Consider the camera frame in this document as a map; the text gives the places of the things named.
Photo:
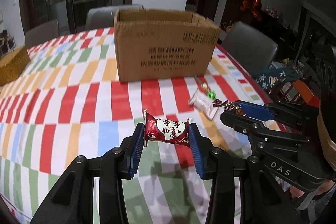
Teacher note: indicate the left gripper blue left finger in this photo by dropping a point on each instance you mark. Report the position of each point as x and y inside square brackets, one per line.
[133, 146]

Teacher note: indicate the grey chair far left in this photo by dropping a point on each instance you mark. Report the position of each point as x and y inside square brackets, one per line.
[42, 33]

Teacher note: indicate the small woven brown box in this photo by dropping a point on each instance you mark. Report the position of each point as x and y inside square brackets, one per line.
[13, 64]

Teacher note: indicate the grey chair behind table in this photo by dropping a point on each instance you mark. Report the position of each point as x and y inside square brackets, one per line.
[103, 17]

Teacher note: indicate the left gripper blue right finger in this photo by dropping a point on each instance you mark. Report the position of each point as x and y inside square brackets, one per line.
[201, 149]

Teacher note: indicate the large cardboard box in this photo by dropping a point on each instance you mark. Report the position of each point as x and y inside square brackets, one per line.
[155, 44]

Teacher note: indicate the red candy packet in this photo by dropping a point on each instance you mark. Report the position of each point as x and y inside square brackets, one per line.
[165, 130]

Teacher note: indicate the green christmas pouch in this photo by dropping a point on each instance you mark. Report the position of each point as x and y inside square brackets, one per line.
[269, 78]

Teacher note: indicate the shiny brown candy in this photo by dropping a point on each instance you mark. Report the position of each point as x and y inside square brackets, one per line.
[228, 106]

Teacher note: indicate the green lollipop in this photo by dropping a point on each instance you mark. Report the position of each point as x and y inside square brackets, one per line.
[205, 88]

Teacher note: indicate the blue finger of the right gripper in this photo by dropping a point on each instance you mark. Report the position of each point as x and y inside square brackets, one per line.
[256, 111]
[254, 128]

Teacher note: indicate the colourful checkered tablecloth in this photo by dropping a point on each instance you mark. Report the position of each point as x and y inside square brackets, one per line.
[68, 102]

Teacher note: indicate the white paper snack wrapper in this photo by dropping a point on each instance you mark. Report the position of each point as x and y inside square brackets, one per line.
[203, 103]

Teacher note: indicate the grey chair at right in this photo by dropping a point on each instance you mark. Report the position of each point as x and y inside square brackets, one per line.
[253, 50]

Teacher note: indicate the red foil balloon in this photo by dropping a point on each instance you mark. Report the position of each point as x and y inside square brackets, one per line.
[254, 7]

